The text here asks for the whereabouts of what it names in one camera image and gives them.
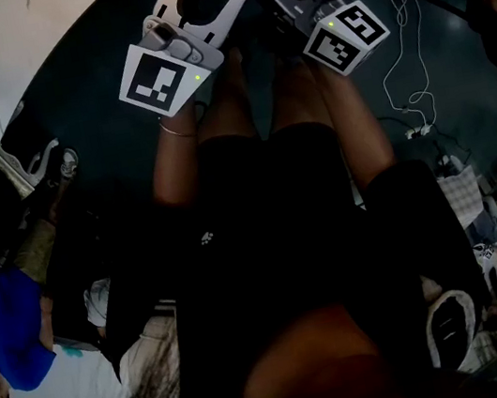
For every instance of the checked cloth bag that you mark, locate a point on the checked cloth bag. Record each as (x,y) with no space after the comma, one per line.
(462,196)

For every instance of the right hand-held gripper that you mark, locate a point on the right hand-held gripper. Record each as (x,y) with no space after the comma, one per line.
(344,40)

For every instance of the person's black clothing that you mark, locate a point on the person's black clothing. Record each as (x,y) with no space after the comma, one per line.
(280,216)

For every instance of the white shade metal base lamp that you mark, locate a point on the white shade metal base lamp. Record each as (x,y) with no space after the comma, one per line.
(13,53)

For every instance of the person's right forearm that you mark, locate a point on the person's right forearm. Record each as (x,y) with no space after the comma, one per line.
(355,127)

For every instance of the white black slipper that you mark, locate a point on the white black slipper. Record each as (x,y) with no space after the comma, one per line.
(452,329)

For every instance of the white power plug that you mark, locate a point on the white power plug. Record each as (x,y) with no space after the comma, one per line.
(418,132)

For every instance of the person's left forearm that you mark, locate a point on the person's left forearm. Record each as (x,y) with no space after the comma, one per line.
(173,163)

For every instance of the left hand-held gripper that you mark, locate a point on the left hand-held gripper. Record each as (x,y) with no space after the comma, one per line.
(159,73)

